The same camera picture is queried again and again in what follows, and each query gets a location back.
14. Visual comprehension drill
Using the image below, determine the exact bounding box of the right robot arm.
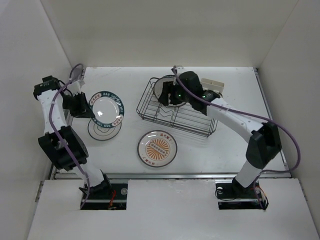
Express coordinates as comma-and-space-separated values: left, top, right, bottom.
155, 71, 282, 197

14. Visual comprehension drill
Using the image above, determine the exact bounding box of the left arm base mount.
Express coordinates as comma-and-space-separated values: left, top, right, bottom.
79, 183, 128, 211

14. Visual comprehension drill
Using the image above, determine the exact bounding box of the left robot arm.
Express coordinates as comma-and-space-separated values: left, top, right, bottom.
33, 75, 113, 199

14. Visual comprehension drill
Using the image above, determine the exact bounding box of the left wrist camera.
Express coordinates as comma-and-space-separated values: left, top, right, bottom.
67, 79, 85, 96

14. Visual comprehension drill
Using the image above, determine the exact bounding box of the green quatrefoil plate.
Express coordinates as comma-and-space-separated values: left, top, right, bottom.
87, 120, 122, 141

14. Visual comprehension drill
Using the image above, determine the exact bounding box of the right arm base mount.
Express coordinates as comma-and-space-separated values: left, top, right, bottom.
214, 181, 269, 211

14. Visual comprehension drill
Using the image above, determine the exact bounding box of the wire dish rack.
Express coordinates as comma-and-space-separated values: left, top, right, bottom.
136, 77, 218, 137

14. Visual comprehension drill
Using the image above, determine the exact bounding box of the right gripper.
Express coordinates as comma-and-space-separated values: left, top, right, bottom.
158, 80, 193, 106

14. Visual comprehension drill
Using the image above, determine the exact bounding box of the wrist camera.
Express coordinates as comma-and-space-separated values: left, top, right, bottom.
171, 65, 185, 76
67, 79, 85, 96

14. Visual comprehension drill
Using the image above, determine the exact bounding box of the orange sunburst plate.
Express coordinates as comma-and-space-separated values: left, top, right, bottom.
152, 75, 187, 108
137, 130, 178, 168

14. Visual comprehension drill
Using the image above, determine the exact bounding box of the white cutlery holder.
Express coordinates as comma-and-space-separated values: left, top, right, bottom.
200, 78, 225, 95

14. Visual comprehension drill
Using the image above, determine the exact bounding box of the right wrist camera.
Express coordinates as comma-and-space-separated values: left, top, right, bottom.
171, 65, 185, 76

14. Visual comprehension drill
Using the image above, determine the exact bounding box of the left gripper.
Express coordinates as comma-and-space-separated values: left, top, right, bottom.
62, 91, 96, 118

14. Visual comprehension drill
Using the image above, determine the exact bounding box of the green rim lettered plate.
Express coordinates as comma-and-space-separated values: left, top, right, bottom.
88, 91, 125, 129

